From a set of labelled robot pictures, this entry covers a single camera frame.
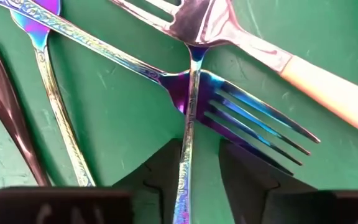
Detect green table mat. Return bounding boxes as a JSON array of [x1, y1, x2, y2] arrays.
[[0, 0, 358, 224]]

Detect black fork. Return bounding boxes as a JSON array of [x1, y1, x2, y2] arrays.
[[0, 39, 51, 187]]

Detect cream handled silver fork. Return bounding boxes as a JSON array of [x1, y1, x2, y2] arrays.
[[109, 0, 358, 142]]

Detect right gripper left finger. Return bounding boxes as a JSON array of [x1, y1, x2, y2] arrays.
[[0, 138, 185, 224]]

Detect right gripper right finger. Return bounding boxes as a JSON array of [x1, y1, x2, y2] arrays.
[[218, 139, 358, 224]]

